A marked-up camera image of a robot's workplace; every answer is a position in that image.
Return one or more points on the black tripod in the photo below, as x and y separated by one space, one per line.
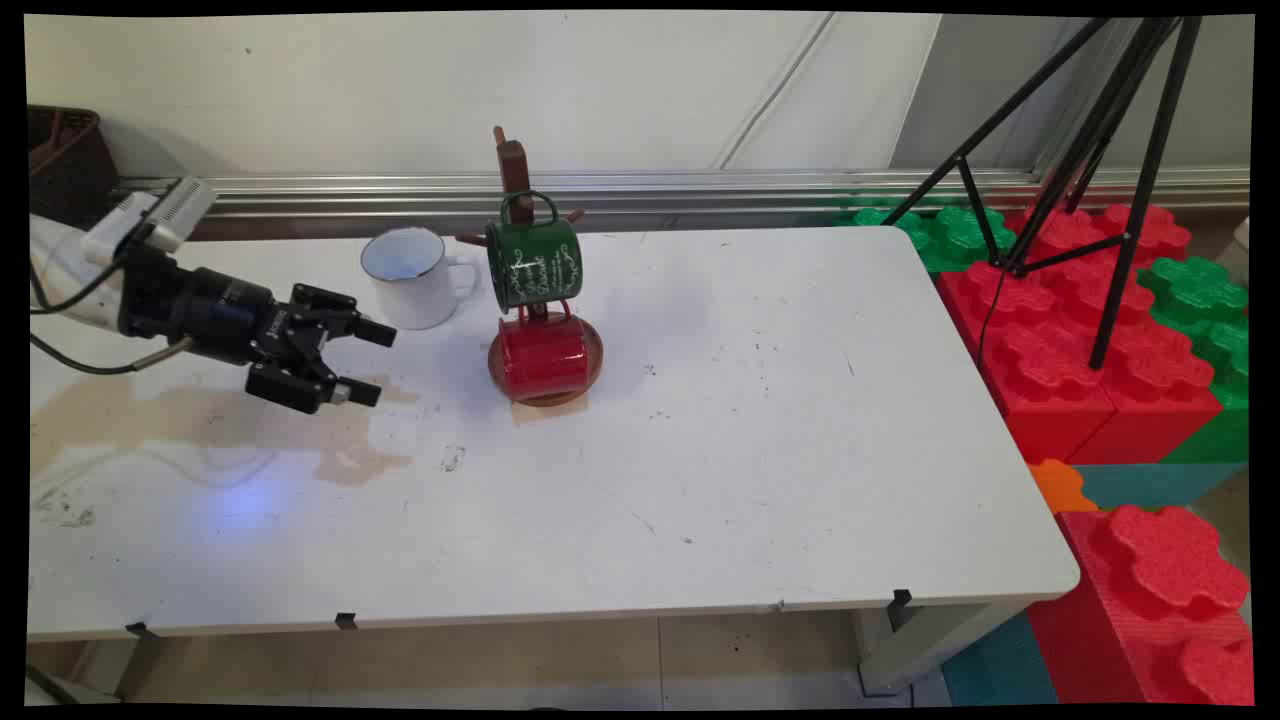
1150 172

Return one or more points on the orange foam piece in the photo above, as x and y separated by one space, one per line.
1058 485

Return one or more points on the teal foam mat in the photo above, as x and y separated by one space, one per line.
1150 485

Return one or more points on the dark brown wicker basket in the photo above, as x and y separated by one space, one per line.
65 165

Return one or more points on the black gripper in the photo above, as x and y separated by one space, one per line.
210 315

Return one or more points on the red foam building block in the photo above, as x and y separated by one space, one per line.
1160 590
1160 395
1040 360

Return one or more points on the red enamel mug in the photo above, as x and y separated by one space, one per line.
540 360

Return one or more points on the green foam building block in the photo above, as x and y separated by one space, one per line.
1210 300
960 235

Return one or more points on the white table leg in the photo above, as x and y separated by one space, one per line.
930 640

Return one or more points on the green enamel mug white print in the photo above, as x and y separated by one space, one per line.
535 265

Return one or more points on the aluminium wall rail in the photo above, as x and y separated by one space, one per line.
700 190

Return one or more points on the wooden mug tree stand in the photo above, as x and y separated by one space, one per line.
513 165

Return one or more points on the white grey wrist camera box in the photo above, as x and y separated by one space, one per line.
170 215

